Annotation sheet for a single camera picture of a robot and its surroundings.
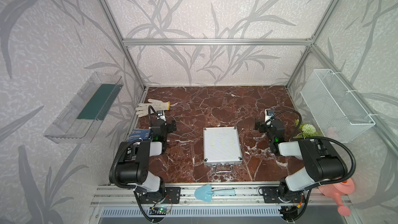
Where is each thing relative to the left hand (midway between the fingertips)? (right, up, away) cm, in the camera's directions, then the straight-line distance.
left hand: (165, 119), depth 94 cm
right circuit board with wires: (+65, -42, -21) cm, 81 cm away
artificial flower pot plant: (+80, -4, -14) cm, 81 cm away
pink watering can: (+87, -26, -28) cm, 94 cm away
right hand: (+61, +2, 0) cm, 61 cm away
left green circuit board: (+4, -39, -23) cm, 46 cm away
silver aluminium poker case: (+35, -18, -1) cm, 39 cm away
